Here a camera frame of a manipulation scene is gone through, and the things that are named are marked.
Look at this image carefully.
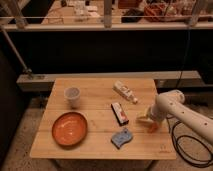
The white tube bottle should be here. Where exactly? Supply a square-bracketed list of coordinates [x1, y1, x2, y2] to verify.
[113, 81, 138, 104]

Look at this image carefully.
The white plastic cup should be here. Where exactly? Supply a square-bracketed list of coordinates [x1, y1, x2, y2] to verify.
[64, 87, 80, 108]

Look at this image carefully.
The black and red box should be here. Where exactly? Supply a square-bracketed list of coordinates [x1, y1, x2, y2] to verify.
[111, 102, 129, 126]

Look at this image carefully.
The black cable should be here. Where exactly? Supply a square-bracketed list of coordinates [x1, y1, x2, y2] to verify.
[166, 114, 213, 169]

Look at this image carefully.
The grey metal rail beam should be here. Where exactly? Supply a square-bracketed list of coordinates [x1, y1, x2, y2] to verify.
[17, 71, 202, 92]

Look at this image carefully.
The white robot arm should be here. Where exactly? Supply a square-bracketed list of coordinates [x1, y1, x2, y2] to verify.
[137, 90, 213, 145]

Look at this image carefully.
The diagonal metal pole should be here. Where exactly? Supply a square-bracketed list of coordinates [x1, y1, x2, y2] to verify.
[1, 26, 33, 79]

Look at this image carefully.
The orange ceramic bowl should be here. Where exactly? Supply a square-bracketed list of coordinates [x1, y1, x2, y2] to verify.
[52, 112, 88, 146]

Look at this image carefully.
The wooden table board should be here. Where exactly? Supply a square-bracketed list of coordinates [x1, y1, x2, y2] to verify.
[30, 80, 176, 160]

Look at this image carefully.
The blue sponge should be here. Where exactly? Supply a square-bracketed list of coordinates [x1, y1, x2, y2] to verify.
[111, 128, 133, 149]

